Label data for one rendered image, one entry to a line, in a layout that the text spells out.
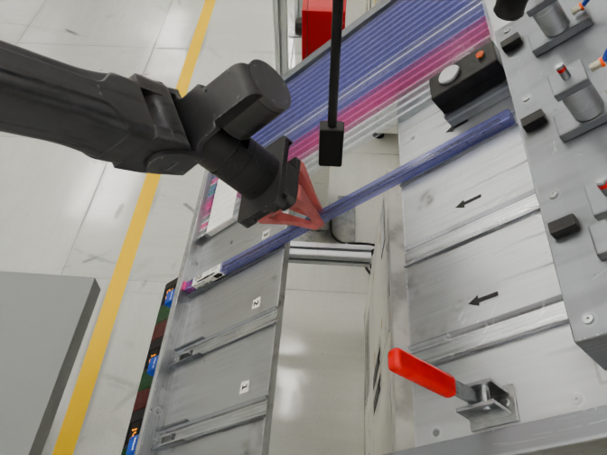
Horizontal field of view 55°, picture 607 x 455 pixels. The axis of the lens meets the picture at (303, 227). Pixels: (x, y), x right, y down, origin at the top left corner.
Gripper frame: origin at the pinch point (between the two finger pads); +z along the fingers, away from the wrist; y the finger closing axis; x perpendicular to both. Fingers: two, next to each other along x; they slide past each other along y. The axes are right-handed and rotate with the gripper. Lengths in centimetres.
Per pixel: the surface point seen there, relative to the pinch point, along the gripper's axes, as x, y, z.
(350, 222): 55, 74, 71
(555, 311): -24.8, -21.6, 1.0
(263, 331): 8.3, -12.4, 0.8
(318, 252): 40, 38, 42
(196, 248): 25.3, 7.3, -0.1
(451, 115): -19.5, 3.7, -0.4
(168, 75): 111, 149, 21
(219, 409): 14.0, -20.5, 0.7
